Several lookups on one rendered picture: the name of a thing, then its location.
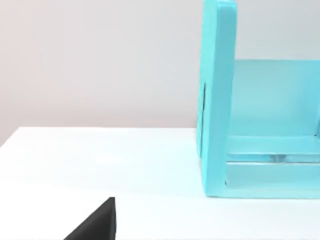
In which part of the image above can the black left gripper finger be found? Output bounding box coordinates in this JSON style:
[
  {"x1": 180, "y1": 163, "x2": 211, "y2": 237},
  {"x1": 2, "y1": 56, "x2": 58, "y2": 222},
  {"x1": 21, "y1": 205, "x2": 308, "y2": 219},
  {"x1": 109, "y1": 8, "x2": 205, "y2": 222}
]
[{"x1": 63, "y1": 196, "x2": 117, "y2": 240}]

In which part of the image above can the light blue rack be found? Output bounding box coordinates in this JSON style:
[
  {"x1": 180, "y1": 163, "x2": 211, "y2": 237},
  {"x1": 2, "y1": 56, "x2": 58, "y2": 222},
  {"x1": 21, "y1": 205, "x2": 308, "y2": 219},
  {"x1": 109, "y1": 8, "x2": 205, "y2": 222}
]
[{"x1": 197, "y1": 0, "x2": 320, "y2": 200}]

